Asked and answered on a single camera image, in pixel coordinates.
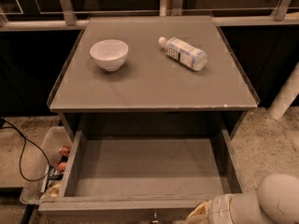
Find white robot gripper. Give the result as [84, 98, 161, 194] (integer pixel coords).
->
[186, 192, 263, 224]

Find grey top drawer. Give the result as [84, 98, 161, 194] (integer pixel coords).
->
[37, 128, 250, 224]

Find grey wooden cabinet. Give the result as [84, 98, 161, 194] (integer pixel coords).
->
[48, 16, 259, 134]

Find orange can in bin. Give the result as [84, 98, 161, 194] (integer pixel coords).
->
[60, 146, 71, 158]

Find dark snack packet in bin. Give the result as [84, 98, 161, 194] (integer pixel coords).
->
[41, 165, 64, 192]

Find clear plastic storage bin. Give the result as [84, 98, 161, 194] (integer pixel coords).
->
[20, 126, 72, 205]

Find clear plastic water bottle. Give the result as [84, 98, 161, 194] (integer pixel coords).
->
[158, 37, 207, 71]

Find white ceramic bowl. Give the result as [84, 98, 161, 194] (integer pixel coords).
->
[90, 39, 129, 72]

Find white post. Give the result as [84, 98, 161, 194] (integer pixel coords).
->
[268, 63, 299, 119]

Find black cable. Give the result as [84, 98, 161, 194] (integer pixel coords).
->
[0, 118, 51, 183]

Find metal railing frame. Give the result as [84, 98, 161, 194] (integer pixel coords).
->
[0, 0, 299, 31]

